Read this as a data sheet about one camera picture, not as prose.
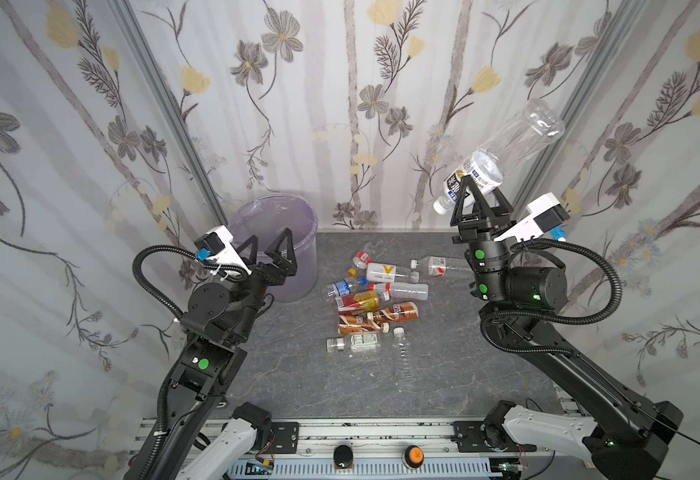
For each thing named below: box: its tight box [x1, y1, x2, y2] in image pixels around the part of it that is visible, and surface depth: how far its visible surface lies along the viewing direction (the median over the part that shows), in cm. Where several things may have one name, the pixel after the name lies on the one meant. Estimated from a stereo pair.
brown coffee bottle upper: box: [367, 302, 419, 323], surface depth 95 cm
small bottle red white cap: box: [352, 251, 372, 270], surface depth 108 cm
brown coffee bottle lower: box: [338, 313, 390, 335], surface depth 92 cm
